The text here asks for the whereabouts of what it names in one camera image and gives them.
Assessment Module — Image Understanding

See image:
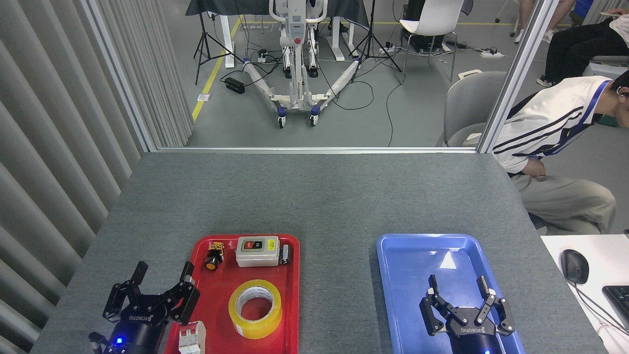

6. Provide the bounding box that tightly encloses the white chair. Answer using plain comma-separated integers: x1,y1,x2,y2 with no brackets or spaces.
396,0,465,83

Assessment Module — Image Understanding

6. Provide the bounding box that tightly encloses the grey chair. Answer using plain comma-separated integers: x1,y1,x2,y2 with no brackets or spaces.
436,69,507,147

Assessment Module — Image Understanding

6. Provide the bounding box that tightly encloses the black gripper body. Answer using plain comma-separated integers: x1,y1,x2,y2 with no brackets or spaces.
106,294,171,354
444,307,497,354

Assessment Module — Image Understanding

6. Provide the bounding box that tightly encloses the white wheeled stand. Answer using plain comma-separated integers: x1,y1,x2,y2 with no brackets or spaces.
242,0,364,129

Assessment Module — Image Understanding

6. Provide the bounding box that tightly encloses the person's right hand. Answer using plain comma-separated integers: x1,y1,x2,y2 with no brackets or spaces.
524,158,546,179

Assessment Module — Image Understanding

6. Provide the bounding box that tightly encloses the red plastic tray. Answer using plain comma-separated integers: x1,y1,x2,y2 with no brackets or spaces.
164,234,300,354

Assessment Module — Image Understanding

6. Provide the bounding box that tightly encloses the yellow tape roll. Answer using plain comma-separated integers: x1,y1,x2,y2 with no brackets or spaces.
229,279,284,340

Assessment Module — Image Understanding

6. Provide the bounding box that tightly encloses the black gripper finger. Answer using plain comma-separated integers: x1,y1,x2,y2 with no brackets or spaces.
419,274,460,338
162,262,201,325
102,261,148,321
477,275,516,338

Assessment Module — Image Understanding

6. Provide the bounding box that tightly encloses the blue plastic tray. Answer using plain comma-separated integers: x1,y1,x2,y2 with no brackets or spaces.
376,234,525,354

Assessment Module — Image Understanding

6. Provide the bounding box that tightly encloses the yellow push button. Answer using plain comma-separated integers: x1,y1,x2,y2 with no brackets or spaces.
205,241,225,270

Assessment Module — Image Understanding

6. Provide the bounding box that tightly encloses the person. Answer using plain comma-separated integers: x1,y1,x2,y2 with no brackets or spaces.
491,69,629,236
514,0,575,44
537,9,629,88

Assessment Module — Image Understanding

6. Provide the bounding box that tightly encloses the silver horizontal rail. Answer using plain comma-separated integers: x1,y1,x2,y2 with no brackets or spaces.
147,146,485,154

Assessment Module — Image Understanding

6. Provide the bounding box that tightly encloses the black keyboard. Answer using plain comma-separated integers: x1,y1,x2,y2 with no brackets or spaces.
602,285,629,329

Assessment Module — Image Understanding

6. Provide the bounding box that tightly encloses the white desk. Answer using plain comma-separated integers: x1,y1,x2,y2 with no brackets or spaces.
541,234,629,354

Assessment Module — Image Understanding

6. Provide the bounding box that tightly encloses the silver post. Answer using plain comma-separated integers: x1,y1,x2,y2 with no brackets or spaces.
477,0,561,154

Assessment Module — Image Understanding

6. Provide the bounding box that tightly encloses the black computer mouse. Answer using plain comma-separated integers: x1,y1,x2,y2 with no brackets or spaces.
561,249,590,285

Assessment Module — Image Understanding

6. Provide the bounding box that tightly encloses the white push button switch box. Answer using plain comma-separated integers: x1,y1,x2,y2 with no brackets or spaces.
235,236,280,267

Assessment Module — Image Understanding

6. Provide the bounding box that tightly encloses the white red circuit breaker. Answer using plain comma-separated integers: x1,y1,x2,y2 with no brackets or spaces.
178,321,206,354

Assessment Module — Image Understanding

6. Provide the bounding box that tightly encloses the black computer case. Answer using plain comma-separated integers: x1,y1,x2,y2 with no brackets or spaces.
402,0,445,51

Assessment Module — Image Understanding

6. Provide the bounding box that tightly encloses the black mouse cable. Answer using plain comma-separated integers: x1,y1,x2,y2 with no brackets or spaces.
572,283,629,338

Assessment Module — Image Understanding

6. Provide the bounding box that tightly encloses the black tripod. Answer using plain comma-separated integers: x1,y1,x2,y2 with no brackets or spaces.
193,0,245,86
350,0,403,84

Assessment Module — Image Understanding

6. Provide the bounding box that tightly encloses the black floor cable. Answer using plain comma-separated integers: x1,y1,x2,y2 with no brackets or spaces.
385,74,409,147

